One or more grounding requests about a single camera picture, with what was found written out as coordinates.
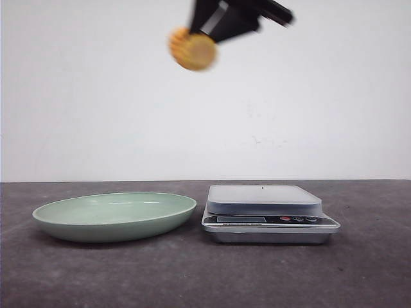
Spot light green oval plate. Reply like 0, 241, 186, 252
32, 192, 197, 243

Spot yellow corn cob piece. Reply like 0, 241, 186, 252
168, 27, 217, 71

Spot silver digital kitchen scale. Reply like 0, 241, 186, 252
202, 184, 340, 244

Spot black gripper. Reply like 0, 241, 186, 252
189, 0, 294, 43

